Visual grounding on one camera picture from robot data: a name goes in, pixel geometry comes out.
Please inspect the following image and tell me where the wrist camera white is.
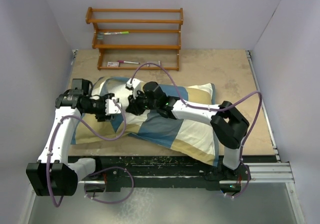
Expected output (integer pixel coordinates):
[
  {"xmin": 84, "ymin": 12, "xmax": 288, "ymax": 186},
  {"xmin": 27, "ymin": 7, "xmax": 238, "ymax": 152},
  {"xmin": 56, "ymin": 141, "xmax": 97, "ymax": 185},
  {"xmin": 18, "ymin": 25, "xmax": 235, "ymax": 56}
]
[
  {"xmin": 125, "ymin": 78, "xmax": 142, "ymax": 99},
  {"xmin": 105, "ymin": 97, "xmax": 122, "ymax": 116}
]

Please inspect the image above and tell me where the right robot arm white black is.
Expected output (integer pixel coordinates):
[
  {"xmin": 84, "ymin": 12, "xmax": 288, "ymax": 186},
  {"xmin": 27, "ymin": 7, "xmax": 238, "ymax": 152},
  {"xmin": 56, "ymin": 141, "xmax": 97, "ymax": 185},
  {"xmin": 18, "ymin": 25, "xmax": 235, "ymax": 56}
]
[{"xmin": 125, "ymin": 78, "xmax": 250, "ymax": 180}]

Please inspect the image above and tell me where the white pillow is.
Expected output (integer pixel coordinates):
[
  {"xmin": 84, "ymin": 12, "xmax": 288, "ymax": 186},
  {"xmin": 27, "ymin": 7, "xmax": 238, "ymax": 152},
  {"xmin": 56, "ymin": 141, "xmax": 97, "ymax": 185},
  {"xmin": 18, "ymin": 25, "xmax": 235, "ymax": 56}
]
[{"xmin": 93, "ymin": 79, "xmax": 132, "ymax": 105}]

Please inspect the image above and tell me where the pink white marker pen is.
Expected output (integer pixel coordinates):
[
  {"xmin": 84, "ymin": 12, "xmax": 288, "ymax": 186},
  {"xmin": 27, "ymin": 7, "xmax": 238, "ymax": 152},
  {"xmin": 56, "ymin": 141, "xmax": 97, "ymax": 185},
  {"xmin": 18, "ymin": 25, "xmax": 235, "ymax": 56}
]
[{"xmin": 118, "ymin": 60, "xmax": 140, "ymax": 65}]

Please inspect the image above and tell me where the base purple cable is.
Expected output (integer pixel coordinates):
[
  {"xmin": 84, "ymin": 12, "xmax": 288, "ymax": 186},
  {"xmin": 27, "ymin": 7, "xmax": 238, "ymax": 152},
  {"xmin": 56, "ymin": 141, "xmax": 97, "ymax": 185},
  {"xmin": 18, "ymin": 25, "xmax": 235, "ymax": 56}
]
[
  {"xmin": 83, "ymin": 167, "xmax": 135, "ymax": 205},
  {"xmin": 223, "ymin": 164, "xmax": 251, "ymax": 201}
]

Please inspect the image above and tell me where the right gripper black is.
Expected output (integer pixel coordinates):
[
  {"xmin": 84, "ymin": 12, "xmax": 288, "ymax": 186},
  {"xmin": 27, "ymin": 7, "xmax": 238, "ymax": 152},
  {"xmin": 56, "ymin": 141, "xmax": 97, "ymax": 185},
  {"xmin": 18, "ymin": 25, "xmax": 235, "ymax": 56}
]
[{"xmin": 127, "ymin": 89, "xmax": 159, "ymax": 115}]

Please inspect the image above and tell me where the patchwork pillowcase blue beige white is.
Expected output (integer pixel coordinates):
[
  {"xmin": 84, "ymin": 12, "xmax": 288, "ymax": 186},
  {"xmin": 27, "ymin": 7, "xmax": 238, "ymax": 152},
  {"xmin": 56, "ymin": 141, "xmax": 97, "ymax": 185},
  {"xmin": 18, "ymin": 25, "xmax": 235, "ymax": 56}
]
[{"xmin": 71, "ymin": 77, "xmax": 219, "ymax": 166}]

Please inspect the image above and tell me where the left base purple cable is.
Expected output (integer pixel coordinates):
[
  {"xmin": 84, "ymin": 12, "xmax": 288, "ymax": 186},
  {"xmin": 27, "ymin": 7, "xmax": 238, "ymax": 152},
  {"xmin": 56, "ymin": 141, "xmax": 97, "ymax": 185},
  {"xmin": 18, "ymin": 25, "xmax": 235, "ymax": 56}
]
[{"xmin": 83, "ymin": 167, "xmax": 135, "ymax": 205}]

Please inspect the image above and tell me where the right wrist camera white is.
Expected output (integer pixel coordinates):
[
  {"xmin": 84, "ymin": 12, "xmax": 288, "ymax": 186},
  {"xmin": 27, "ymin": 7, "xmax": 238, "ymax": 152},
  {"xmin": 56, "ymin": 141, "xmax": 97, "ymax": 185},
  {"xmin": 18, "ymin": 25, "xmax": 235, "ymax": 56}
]
[{"xmin": 125, "ymin": 78, "xmax": 142, "ymax": 99}]

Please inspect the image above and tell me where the orange wooden rack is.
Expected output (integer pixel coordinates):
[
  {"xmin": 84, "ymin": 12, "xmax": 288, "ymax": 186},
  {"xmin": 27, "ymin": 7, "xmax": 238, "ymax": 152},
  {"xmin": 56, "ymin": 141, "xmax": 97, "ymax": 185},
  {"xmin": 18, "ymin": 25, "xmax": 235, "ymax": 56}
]
[{"xmin": 85, "ymin": 6, "xmax": 184, "ymax": 72}]

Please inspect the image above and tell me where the aluminium frame rail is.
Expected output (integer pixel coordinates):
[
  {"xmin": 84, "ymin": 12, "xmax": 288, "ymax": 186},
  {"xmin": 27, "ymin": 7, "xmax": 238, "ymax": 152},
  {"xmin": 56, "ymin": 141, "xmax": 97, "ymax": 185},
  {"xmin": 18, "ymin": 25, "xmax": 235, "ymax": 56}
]
[{"xmin": 29, "ymin": 161, "xmax": 296, "ymax": 185}]

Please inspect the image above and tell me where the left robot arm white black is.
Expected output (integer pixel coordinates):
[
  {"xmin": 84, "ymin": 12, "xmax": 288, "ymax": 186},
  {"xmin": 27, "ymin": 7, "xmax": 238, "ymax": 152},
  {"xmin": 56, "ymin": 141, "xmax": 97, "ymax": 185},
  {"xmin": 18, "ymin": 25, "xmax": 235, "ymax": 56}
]
[{"xmin": 26, "ymin": 78, "xmax": 120, "ymax": 197}]

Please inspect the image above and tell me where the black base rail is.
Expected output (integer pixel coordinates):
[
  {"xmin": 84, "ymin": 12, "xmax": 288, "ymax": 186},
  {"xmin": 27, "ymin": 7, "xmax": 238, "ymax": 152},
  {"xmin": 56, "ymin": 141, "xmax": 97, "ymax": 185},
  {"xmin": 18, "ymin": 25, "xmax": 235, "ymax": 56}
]
[{"xmin": 83, "ymin": 156, "xmax": 251, "ymax": 193}]

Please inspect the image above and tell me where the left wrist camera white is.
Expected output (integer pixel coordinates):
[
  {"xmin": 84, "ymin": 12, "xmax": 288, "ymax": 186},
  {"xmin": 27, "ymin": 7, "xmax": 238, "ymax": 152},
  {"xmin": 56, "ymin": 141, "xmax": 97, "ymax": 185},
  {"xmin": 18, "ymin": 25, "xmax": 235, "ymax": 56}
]
[{"xmin": 105, "ymin": 97, "xmax": 122, "ymax": 116}]

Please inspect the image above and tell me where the green white pen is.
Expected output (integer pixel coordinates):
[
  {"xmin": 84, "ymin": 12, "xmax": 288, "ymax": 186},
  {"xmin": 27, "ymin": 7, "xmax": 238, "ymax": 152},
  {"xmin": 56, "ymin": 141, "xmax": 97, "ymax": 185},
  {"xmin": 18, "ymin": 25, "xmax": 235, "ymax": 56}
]
[{"xmin": 101, "ymin": 31, "xmax": 129, "ymax": 35}]

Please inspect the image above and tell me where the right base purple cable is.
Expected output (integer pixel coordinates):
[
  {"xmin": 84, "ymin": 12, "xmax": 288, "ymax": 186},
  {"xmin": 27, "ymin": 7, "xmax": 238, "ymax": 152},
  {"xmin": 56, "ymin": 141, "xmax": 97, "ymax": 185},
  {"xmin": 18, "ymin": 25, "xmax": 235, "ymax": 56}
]
[{"xmin": 223, "ymin": 164, "xmax": 251, "ymax": 201}]

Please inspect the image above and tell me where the small pink white card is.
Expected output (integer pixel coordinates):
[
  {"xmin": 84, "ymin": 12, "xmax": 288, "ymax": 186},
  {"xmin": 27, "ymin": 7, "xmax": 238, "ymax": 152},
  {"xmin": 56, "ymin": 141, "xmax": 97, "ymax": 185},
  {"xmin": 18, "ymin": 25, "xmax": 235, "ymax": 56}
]
[{"xmin": 107, "ymin": 62, "xmax": 119, "ymax": 67}]

